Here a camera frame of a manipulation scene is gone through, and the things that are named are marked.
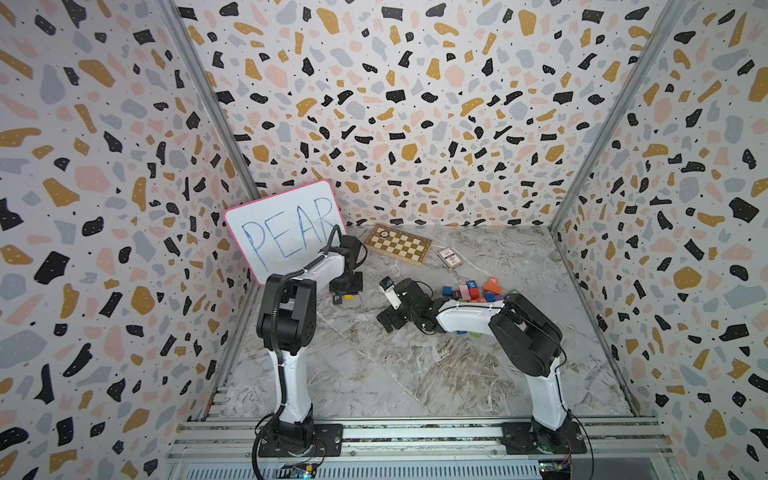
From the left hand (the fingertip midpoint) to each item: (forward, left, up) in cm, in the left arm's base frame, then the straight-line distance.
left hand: (354, 289), depth 100 cm
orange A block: (+2, -48, -3) cm, 48 cm away
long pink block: (-1, -37, -1) cm, 37 cm away
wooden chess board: (+20, -15, 0) cm, 25 cm away
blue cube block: (+1, -32, -2) cm, 32 cm away
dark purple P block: (-3, +6, -2) cm, 7 cm away
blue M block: (+3, -40, -2) cm, 40 cm away
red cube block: (-1, -40, -1) cm, 40 cm away
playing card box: (+14, -34, -1) cm, 37 cm away
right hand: (-7, -12, 0) cm, 14 cm away
